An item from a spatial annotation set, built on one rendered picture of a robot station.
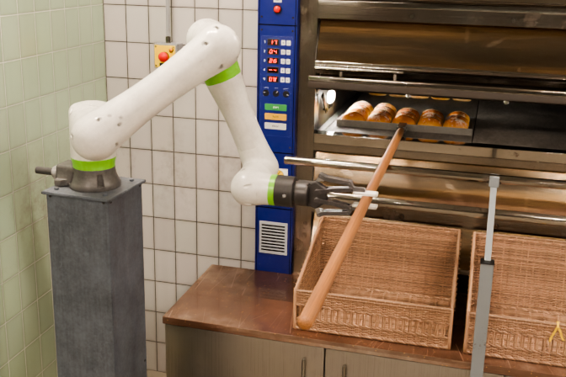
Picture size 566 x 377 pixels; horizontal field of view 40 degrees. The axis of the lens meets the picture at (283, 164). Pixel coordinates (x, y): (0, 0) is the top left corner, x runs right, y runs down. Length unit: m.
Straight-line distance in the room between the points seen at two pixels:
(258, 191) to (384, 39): 0.99
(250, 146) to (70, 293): 0.68
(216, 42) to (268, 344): 1.20
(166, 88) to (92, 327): 0.76
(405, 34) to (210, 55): 1.10
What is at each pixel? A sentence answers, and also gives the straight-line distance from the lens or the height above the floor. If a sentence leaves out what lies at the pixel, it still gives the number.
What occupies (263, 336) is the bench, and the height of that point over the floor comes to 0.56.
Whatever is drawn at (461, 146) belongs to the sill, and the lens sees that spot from 3.01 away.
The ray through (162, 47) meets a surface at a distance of 3.15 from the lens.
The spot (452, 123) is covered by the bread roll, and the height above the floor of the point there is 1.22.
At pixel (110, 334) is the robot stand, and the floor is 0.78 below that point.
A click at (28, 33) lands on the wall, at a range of 2.87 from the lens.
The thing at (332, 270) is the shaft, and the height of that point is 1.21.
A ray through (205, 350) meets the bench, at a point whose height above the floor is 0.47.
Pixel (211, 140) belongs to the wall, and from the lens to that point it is 3.22.
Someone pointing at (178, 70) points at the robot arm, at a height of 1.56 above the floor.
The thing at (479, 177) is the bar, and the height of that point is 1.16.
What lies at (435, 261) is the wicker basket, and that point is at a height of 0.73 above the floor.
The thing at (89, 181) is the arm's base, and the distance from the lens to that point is 2.27.
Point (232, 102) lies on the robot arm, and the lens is 2.29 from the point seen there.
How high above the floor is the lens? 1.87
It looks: 15 degrees down
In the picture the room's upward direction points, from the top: 1 degrees clockwise
